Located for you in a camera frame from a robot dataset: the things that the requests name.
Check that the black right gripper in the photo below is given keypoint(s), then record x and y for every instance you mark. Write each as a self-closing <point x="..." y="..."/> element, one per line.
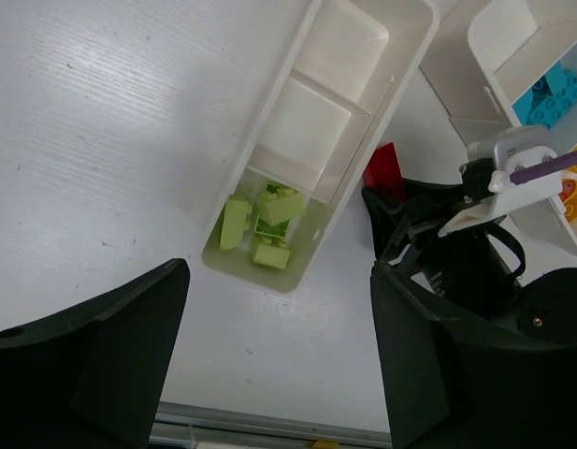
<point x="486" y="362"/>

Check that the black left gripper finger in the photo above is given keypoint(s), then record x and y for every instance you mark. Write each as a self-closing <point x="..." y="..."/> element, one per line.
<point x="91" y="376"/>

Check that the red brick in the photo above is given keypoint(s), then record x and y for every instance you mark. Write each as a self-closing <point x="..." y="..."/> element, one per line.
<point x="383" y="173"/>

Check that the lone lime brick front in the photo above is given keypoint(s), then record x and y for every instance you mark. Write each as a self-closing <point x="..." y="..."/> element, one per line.
<point x="278" y="203"/>

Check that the narrow white divided tray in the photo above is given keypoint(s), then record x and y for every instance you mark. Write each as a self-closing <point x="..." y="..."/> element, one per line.
<point x="338" y="82"/>

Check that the long teal brick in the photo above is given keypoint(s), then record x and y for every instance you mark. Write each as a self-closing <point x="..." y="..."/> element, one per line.
<point x="551" y="97"/>

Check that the small yellow brick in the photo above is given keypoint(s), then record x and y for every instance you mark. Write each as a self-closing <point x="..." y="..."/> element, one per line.
<point x="568" y="196"/>

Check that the wide white divided bin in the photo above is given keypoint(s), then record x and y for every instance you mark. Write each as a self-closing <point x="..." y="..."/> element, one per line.
<point x="499" y="64"/>

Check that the aluminium front rail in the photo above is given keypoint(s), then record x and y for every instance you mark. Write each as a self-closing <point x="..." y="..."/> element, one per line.
<point x="184" y="426"/>

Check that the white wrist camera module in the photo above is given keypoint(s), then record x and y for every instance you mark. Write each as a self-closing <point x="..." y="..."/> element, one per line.
<point x="507" y="172"/>

